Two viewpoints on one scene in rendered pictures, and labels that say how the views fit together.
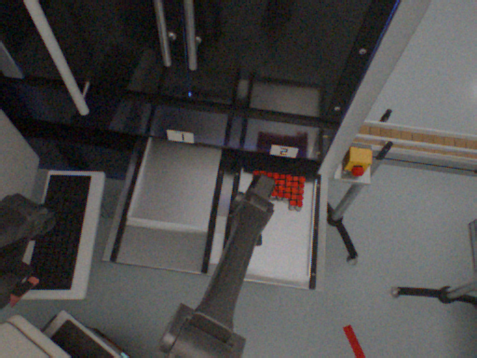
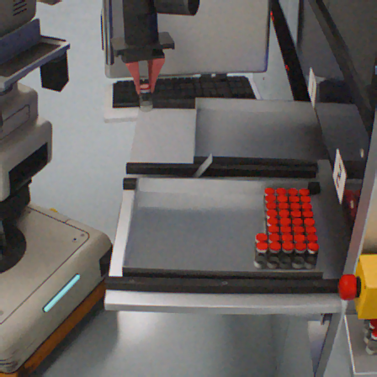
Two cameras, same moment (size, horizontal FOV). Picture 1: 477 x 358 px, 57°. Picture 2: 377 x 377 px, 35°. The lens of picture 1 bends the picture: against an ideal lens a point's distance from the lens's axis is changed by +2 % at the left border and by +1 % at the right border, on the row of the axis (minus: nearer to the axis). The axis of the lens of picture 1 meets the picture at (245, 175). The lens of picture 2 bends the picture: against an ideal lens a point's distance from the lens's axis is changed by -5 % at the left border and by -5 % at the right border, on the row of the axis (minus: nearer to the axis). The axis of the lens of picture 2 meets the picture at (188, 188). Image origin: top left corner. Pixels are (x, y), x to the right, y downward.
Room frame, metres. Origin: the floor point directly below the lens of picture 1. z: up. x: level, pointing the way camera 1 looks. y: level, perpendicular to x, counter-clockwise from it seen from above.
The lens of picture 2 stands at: (0.47, -0.99, 1.63)
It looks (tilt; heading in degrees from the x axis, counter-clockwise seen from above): 36 degrees down; 91
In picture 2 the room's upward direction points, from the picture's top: straight up
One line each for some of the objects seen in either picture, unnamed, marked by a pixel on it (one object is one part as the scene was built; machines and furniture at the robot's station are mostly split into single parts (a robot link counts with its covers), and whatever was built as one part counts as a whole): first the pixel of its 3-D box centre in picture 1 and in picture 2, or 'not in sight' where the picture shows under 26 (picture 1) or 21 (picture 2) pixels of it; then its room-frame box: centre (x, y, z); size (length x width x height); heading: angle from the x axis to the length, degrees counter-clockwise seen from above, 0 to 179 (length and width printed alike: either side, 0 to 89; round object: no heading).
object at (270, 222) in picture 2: (276, 197); (271, 226); (0.60, -0.11, 0.90); 0.18 x 0.02 x 0.05; 89
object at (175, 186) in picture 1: (178, 177); (268, 133); (0.62, 0.23, 0.90); 0.34 x 0.26 x 0.04; 0
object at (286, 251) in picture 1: (273, 221); (223, 228); (0.51, -0.11, 0.90); 0.34 x 0.26 x 0.04; 179
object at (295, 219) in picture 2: (278, 185); (294, 226); (0.64, -0.11, 0.90); 0.18 x 0.02 x 0.05; 89
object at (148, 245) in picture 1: (224, 206); (241, 186); (0.55, 0.06, 0.87); 0.70 x 0.48 x 0.02; 90
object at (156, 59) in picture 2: not in sight; (141, 68); (0.36, -0.02, 1.17); 0.07 x 0.07 x 0.09; 15
